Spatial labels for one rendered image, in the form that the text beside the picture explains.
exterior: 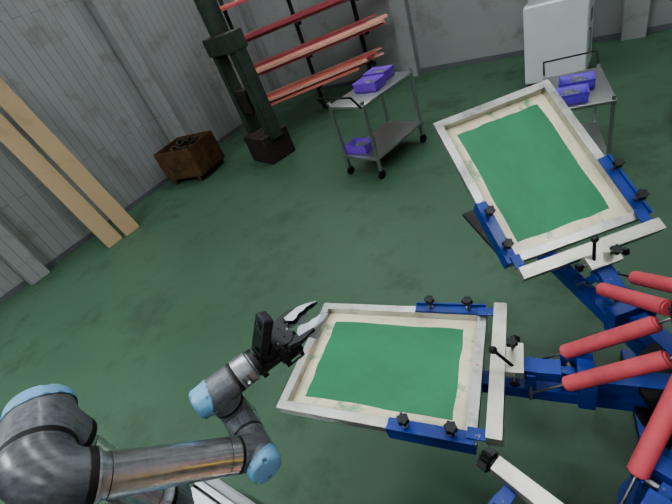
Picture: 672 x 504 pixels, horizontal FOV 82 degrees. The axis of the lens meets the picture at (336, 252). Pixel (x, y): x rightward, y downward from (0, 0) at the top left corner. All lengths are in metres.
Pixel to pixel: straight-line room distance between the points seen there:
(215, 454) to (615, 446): 2.14
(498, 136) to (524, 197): 0.34
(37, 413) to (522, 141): 1.97
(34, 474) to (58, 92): 7.21
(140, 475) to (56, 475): 0.13
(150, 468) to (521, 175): 1.75
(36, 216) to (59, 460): 6.81
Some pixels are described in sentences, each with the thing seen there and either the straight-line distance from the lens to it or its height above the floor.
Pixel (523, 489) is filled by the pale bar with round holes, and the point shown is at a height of 1.04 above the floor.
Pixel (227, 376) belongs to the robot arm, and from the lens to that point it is 0.95.
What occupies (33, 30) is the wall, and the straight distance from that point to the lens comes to 7.90.
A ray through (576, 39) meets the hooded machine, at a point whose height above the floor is 0.56.
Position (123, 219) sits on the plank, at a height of 0.22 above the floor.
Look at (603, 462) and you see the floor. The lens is 2.58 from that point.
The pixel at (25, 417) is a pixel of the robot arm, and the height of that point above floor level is 1.90.
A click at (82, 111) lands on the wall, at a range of 7.86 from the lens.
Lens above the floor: 2.33
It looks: 35 degrees down
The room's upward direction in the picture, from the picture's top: 22 degrees counter-clockwise
